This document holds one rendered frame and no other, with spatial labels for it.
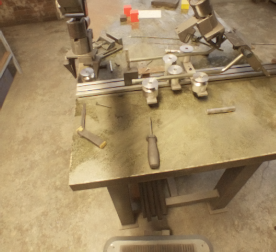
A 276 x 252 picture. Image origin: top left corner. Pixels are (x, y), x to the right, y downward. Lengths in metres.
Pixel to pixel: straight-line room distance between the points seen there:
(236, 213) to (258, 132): 0.91
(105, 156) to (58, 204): 1.01
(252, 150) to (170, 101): 0.29
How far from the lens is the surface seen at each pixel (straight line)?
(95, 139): 0.62
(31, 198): 1.67
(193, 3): 0.72
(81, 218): 1.49
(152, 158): 0.55
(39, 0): 3.82
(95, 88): 0.75
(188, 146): 0.61
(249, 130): 0.70
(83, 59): 0.74
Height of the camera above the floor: 1.39
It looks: 48 degrees down
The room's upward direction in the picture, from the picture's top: 3 degrees counter-clockwise
